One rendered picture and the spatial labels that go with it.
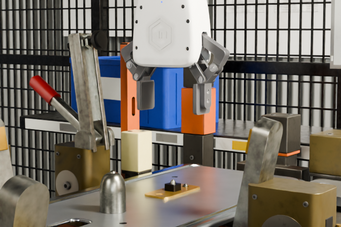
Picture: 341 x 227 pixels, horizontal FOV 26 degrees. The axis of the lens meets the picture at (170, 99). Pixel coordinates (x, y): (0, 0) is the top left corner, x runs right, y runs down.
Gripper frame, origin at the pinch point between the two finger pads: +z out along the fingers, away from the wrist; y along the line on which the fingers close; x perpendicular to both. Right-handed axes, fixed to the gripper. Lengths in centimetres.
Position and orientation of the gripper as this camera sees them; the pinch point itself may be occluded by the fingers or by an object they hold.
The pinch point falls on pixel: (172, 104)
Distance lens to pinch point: 99.1
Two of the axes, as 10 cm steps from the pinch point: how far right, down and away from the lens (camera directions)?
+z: 0.0, 10.0, 0.9
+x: 5.8, -0.8, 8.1
